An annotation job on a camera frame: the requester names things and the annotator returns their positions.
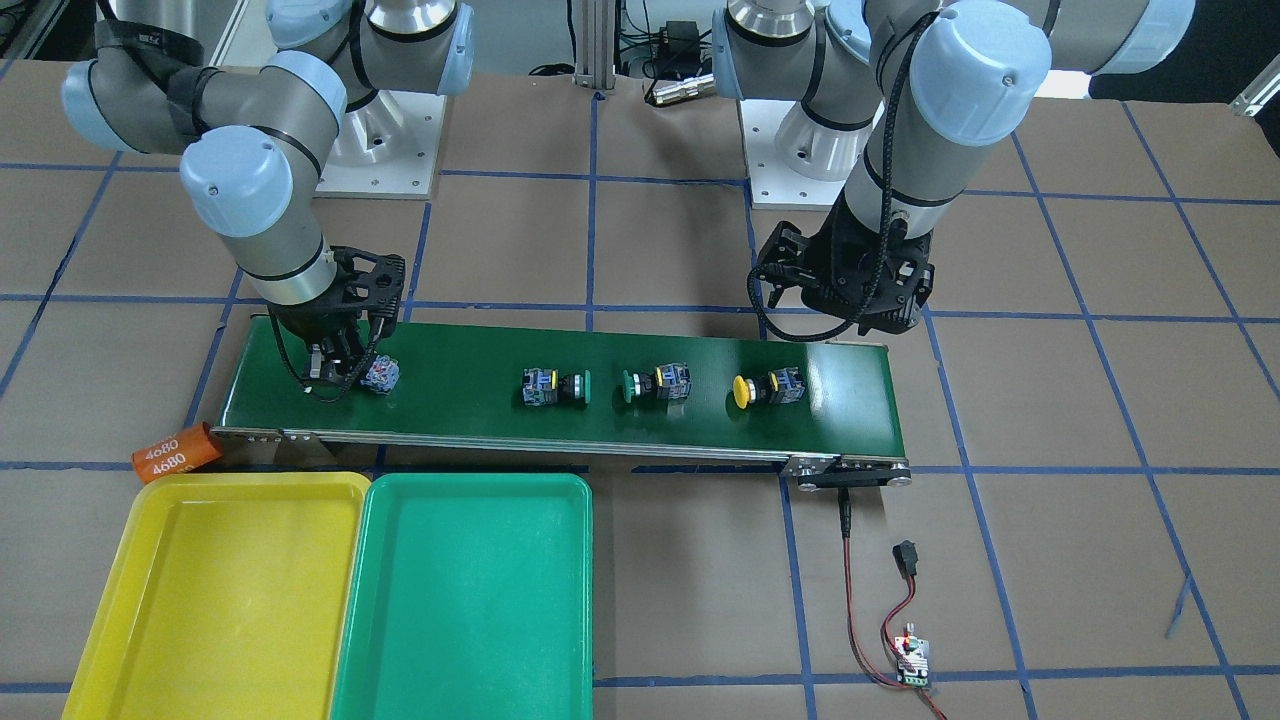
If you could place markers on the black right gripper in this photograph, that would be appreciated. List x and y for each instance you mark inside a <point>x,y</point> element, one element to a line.
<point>306,321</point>

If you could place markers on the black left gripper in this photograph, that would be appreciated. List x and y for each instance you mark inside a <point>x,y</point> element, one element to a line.
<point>781,252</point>

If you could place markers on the yellow push button switch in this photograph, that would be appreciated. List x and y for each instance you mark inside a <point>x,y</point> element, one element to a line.
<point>778,386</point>

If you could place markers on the orange cylinder marked 4680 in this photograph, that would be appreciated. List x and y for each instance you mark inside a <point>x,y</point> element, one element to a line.
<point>189,449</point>

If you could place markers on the green push button switch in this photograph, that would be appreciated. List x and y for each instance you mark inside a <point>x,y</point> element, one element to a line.
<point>671,382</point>

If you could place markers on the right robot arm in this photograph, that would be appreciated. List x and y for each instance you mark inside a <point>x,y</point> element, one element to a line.
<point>252,148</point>

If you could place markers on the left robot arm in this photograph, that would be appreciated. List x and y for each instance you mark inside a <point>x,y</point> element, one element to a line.
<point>928,87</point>

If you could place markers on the green conveyor belt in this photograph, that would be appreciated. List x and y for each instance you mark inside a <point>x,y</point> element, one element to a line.
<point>825,414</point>

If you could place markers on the silver metal connector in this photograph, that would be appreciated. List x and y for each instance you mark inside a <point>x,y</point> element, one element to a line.
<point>685,90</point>

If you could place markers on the yellow plastic tray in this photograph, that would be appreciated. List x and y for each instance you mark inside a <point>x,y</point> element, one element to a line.
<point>225,600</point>

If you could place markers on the green plastic tray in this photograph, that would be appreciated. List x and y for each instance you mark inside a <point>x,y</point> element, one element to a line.
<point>472,598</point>

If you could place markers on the black power adapter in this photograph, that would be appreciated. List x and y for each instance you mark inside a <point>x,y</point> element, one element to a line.
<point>678,39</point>

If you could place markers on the small motor controller board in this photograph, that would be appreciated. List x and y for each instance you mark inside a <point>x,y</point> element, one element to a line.
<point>913,660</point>

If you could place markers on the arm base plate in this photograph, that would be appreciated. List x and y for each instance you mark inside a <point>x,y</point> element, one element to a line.
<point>387,149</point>
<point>793,162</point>

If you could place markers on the aluminium frame post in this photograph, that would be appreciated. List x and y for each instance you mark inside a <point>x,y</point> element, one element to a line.
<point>594,41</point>

